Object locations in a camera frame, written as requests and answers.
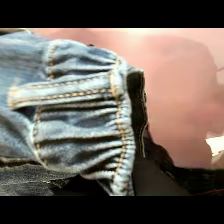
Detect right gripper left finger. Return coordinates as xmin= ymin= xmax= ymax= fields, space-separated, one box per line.
xmin=49 ymin=175 xmax=112 ymax=197

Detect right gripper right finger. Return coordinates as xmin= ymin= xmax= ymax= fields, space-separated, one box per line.
xmin=133 ymin=157 xmax=191 ymax=197

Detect blue jeans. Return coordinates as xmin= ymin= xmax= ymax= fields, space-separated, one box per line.
xmin=0 ymin=29 xmax=224 ymax=197

